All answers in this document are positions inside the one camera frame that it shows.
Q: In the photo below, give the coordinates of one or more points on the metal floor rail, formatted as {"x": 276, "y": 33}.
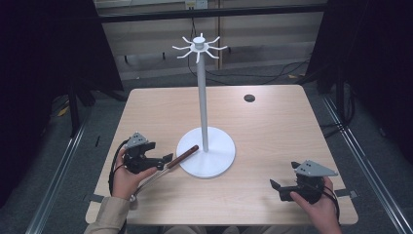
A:
{"x": 367, "y": 169}
{"x": 52, "y": 185}

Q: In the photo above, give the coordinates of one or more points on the black horizontal bar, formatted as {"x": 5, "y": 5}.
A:
{"x": 211, "y": 13}

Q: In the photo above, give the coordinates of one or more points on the white hook stand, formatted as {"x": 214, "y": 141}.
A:
{"x": 205, "y": 156}

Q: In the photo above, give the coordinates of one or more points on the black stand leg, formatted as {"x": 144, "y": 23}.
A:
{"x": 74, "y": 110}
{"x": 340, "y": 97}

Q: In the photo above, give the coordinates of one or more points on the grey tape strip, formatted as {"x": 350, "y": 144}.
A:
{"x": 346, "y": 193}
{"x": 94, "y": 198}

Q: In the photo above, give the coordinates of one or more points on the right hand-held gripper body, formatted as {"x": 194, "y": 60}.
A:
{"x": 308, "y": 190}

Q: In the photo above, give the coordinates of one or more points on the dark round table grommet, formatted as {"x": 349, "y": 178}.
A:
{"x": 249, "y": 98}

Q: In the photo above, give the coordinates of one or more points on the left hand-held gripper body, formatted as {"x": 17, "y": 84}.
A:
{"x": 136, "y": 162}

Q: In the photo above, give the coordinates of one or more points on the person's left hand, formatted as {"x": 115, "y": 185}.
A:
{"x": 123, "y": 182}

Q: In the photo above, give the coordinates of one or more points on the black curtain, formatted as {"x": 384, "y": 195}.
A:
{"x": 376, "y": 65}
{"x": 39, "y": 65}

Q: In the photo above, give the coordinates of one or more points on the person's right hand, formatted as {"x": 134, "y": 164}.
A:
{"x": 324, "y": 211}

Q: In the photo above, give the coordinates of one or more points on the wall power socket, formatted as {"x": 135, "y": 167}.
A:
{"x": 196, "y": 4}

